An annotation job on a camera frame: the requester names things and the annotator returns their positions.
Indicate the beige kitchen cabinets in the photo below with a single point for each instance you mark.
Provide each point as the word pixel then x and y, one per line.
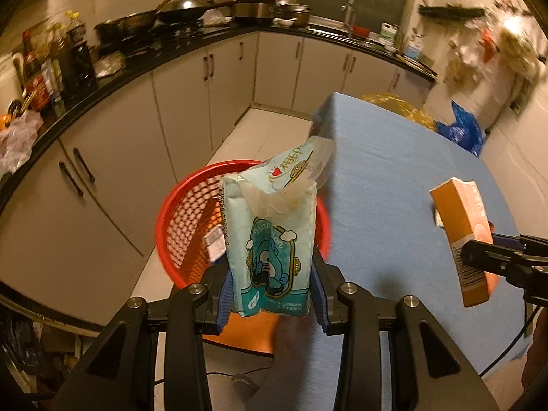
pixel 192 90

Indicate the white mug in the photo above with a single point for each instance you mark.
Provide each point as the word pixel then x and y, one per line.
pixel 18 72

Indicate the hanging plastic bags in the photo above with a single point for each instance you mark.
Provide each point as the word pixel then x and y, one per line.
pixel 492 47

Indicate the amber oil bottle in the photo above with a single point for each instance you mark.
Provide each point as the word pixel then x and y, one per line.
pixel 60 64

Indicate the dark sauce bottle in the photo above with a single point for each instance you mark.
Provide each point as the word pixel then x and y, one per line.
pixel 81 64

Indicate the white jug with green label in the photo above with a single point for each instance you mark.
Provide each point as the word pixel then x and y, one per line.
pixel 388 32

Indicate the person's right forearm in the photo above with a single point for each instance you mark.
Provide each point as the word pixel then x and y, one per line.
pixel 537 364

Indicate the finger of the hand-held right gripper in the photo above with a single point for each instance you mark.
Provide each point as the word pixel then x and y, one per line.
pixel 507 239
pixel 488 259

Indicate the black wall shelf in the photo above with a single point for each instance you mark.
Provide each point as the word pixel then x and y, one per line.
pixel 449 10

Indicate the black wok with food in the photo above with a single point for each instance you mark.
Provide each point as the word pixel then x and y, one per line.
pixel 126 23

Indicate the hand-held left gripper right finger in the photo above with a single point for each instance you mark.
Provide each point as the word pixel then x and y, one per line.
pixel 321 308

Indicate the white bowl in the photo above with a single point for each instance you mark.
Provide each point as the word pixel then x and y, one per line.
pixel 284 22

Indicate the steel faucet pipe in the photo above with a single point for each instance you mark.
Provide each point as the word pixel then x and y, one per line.
pixel 352 0

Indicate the red label bottle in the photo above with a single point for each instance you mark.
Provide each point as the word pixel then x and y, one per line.
pixel 36 77

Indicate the teal tissue packet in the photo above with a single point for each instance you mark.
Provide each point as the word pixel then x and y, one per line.
pixel 269 257

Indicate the red dish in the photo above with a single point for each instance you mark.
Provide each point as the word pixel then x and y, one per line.
pixel 361 31

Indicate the steel cooking pot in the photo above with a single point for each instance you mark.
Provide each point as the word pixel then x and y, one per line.
pixel 295 13

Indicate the orange cardboard box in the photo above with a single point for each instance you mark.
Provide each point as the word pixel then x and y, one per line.
pixel 462 214

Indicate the black kitchen countertop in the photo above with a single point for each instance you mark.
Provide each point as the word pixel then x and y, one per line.
pixel 128 63

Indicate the crumpled clear plastic bag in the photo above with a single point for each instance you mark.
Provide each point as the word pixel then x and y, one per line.
pixel 19 141

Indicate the yellow plastic bag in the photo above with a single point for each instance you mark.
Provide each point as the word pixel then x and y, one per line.
pixel 402 109

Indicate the small plastic bottle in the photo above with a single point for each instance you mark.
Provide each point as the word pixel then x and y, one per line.
pixel 413 49

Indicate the orange stool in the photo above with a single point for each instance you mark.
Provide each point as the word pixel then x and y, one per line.
pixel 244 334

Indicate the blue plastic bag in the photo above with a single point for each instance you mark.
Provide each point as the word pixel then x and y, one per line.
pixel 462 130

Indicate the red mesh basket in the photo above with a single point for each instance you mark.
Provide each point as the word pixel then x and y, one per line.
pixel 188 214

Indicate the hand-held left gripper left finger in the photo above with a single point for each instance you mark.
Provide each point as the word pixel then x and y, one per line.
pixel 222 312

